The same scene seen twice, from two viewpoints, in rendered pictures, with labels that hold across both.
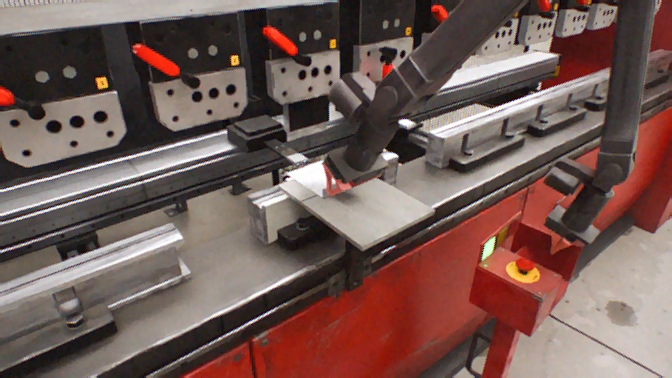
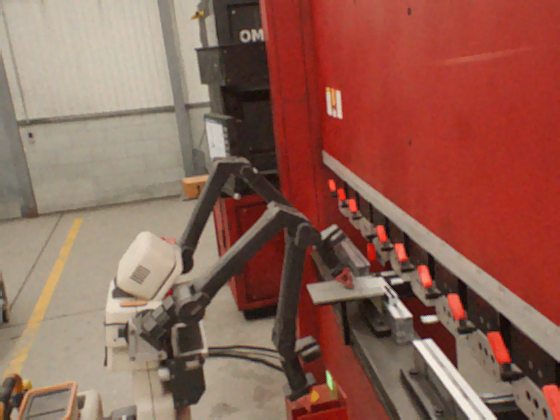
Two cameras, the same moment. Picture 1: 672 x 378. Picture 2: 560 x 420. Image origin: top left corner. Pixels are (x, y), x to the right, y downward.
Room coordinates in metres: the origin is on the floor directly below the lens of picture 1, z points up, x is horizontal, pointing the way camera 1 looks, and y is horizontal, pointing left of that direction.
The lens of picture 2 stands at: (1.75, -2.01, 1.90)
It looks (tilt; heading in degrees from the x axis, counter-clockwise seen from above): 14 degrees down; 122
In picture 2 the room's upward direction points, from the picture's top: 6 degrees counter-clockwise
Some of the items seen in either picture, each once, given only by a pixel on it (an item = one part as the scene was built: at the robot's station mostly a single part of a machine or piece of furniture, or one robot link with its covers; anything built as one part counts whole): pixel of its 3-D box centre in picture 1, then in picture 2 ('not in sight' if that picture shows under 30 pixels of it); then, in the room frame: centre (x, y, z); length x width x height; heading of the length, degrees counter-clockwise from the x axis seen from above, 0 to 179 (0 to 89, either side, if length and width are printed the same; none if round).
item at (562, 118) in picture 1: (557, 120); not in sight; (1.42, -0.77, 0.89); 0.30 x 0.05 x 0.03; 128
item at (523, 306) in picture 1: (524, 270); (315, 412); (0.80, -0.45, 0.75); 0.20 x 0.16 x 0.18; 134
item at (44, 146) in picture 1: (50, 91); (350, 194); (0.58, 0.39, 1.26); 0.15 x 0.09 x 0.17; 128
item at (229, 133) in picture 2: not in sight; (228, 147); (-0.27, 0.68, 1.42); 0.45 x 0.12 x 0.36; 143
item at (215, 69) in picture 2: not in sight; (238, 125); (-0.26, 0.78, 1.53); 0.51 x 0.25 x 0.85; 143
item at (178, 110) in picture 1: (190, 67); (361, 204); (0.71, 0.23, 1.26); 0.15 x 0.09 x 0.17; 128
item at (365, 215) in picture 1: (352, 198); (344, 289); (0.73, -0.03, 1.00); 0.26 x 0.18 x 0.01; 38
